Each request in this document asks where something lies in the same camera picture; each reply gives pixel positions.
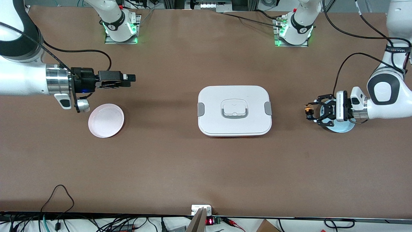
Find orange push-button switch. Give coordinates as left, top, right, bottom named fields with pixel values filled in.
left=304, top=104, right=317, bottom=120

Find light blue plate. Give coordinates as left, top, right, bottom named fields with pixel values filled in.
left=322, top=100, right=356, bottom=133

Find pink plate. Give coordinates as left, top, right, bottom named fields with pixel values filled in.
left=88, top=103, right=125, bottom=138

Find white lidded container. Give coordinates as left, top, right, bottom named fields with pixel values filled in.
left=197, top=85, right=272, bottom=138

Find brown cardboard piece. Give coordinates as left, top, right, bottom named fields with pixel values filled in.
left=256, top=219, right=281, bottom=232

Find white device with sockets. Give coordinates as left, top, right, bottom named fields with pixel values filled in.
left=200, top=1, right=233, bottom=13

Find red clip leads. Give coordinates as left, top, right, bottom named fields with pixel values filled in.
left=222, top=217, right=247, bottom=232

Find black power adapter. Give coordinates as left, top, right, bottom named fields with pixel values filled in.
left=109, top=223, right=137, bottom=232

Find small white block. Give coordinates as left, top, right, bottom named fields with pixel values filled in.
left=191, top=205, right=212, bottom=216

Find grey-brown slanted bar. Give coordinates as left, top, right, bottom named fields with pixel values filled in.
left=186, top=208, right=208, bottom=232

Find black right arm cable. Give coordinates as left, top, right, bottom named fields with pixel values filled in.
left=0, top=22, right=112, bottom=76

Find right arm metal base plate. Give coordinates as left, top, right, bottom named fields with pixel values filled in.
left=104, top=14, right=141, bottom=45

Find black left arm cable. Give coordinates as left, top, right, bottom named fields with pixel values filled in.
left=322, top=0, right=412, bottom=97

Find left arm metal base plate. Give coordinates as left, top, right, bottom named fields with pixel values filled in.
left=273, top=16, right=309, bottom=48

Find black coiled cable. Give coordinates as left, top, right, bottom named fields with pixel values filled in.
left=323, top=218, right=355, bottom=229

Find thin black looped cable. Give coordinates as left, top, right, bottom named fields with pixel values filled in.
left=40, top=184, right=75, bottom=214

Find black cable to arm base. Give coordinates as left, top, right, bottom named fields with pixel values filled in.
left=222, top=10, right=285, bottom=27

